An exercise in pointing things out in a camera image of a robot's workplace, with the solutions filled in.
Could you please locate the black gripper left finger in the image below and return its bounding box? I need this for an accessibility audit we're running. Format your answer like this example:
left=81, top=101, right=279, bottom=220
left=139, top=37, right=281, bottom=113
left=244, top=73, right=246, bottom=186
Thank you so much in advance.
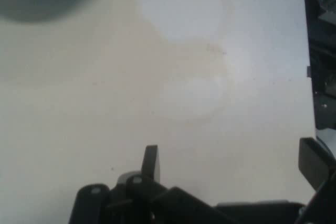
left=69, top=144, right=218, bottom=224

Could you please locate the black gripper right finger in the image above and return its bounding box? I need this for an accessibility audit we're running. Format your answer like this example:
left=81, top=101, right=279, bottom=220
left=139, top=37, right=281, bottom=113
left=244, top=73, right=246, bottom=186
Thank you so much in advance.
left=296, top=137, right=336, bottom=224

